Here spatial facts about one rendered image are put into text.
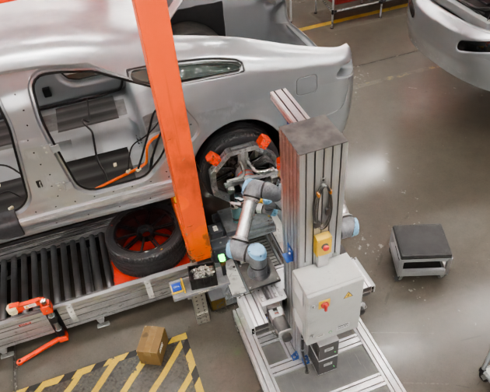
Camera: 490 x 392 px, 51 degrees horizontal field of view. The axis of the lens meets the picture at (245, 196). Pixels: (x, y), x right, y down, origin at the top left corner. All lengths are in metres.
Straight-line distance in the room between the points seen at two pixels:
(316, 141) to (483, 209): 3.06
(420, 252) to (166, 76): 2.42
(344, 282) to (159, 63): 1.55
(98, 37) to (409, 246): 2.78
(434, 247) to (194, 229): 1.89
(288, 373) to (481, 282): 1.83
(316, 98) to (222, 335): 1.96
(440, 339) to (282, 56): 2.39
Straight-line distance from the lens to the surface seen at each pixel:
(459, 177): 5.56
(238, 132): 3.98
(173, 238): 4.17
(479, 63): 5.30
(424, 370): 4.09
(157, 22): 2.82
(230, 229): 4.54
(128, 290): 4.14
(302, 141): 2.44
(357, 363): 3.80
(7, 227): 4.16
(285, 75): 3.84
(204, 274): 3.79
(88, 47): 3.67
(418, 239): 4.38
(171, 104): 3.05
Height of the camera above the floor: 3.50
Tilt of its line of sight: 43 degrees down
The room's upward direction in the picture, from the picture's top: 6 degrees counter-clockwise
